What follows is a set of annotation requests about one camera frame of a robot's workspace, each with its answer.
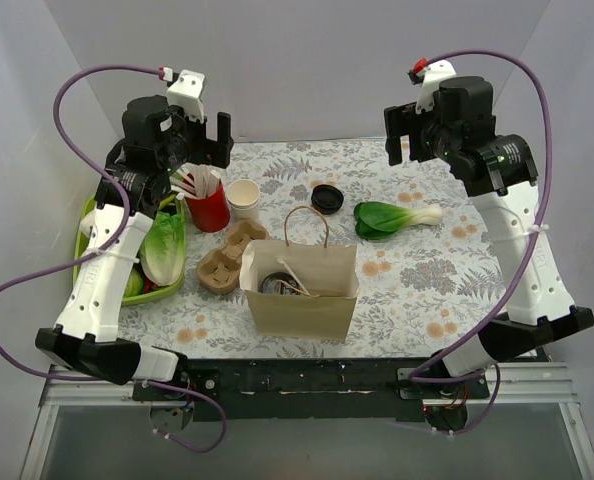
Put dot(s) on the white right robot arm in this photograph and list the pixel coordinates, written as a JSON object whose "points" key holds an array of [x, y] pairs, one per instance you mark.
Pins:
{"points": [[500, 177]]}

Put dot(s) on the green white bok choy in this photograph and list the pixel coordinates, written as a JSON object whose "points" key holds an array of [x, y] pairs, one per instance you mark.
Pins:
{"points": [[378, 220]]}

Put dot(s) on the large napa cabbage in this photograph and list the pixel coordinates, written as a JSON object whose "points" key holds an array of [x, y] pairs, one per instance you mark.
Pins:
{"points": [[86, 224]]}

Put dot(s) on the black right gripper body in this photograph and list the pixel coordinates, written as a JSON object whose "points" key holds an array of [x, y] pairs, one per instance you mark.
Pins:
{"points": [[403, 132]]}

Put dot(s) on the green lettuce leaf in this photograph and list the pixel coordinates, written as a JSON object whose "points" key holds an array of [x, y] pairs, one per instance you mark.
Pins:
{"points": [[162, 253]]}

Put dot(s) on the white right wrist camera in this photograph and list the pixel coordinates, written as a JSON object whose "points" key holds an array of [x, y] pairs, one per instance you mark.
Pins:
{"points": [[428, 76]]}

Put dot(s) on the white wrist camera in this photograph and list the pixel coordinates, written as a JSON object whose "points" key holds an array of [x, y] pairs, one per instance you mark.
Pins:
{"points": [[186, 92], [428, 76]]}

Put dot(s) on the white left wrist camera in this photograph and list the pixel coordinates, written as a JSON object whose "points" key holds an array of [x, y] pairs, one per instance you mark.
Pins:
{"points": [[186, 92]]}

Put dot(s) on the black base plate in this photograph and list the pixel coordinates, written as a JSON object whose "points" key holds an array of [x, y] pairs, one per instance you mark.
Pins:
{"points": [[249, 389]]}

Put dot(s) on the white straw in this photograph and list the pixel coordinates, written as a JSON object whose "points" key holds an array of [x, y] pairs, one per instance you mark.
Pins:
{"points": [[289, 270]]}

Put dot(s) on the aluminium frame rail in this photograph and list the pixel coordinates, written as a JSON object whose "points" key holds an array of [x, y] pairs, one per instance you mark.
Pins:
{"points": [[523, 380]]}

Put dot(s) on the floral patterned table mat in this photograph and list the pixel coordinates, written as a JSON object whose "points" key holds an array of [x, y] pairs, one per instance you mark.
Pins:
{"points": [[419, 290]]}

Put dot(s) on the brown cardboard cup carrier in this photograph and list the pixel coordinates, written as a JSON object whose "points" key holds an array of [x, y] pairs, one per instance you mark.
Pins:
{"points": [[219, 269]]}

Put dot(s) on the black coffee lid stack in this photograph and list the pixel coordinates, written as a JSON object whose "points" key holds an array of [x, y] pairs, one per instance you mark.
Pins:
{"points": [[326, 199]]}

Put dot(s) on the green plastic tray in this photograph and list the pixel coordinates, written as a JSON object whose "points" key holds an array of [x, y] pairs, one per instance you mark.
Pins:
{"points": [[139, 288]]}

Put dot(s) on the red ribbed cup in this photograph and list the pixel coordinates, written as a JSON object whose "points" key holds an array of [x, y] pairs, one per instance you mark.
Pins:
{"points": [[210, 214]]}

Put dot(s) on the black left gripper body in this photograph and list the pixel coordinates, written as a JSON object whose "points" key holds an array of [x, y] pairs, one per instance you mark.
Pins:
{"points": [[213, 145]]}

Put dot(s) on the brown paper bag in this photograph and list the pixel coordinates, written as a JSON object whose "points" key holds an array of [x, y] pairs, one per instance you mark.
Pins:
{"points": [[327, 270]]}

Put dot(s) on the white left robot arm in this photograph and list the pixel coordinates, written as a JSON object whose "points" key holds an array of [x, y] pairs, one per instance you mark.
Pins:
{"points": [[159, 137]]}

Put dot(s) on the white paper cup stack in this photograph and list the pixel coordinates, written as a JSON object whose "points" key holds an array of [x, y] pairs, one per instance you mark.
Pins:
{"points": [[243, 197]]}

